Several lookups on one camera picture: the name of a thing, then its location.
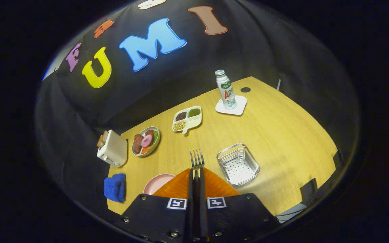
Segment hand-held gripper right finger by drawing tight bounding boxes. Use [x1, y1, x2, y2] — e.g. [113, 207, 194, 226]
[200, 167, 280, 243]

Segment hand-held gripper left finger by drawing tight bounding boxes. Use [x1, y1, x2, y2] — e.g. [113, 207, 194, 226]
[119, 168, 195, 243]

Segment silver fork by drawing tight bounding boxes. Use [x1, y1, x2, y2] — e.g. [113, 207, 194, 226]
[190, 149, 205, 237]

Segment pink plate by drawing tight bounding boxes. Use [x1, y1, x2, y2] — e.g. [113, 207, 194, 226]
[143, 173, 176, 196]

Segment metal drain basket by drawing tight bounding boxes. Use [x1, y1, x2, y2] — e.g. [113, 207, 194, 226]
[216, 143, 260, 187]

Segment beige food bowl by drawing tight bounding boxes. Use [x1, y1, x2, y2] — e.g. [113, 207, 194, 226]
[131, 126, 161, 157]

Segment blue towel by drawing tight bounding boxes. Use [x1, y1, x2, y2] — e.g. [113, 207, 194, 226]
[104, 173, 127, 203]

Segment brown meat piece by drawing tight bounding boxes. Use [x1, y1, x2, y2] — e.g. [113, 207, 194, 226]
[133, 134, 144, 154]

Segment white divided dish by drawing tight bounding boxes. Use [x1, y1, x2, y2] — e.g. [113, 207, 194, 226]
[172, 105, 203, 135]

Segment white toaster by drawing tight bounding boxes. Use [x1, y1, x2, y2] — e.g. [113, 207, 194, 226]
[97, 130, 128, 168]

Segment black block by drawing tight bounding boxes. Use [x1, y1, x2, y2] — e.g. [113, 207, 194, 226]
[299, 178, 318, 203]

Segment white square coaster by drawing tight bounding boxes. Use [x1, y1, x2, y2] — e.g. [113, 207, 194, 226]
[215, 95, 248, 116]

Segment brown toast slices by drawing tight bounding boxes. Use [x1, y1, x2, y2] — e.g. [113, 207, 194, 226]
[97, 130, 109, 149]

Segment white drink bottle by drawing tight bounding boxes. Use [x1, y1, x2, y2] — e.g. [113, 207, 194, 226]
[215, 69, 237, 110]

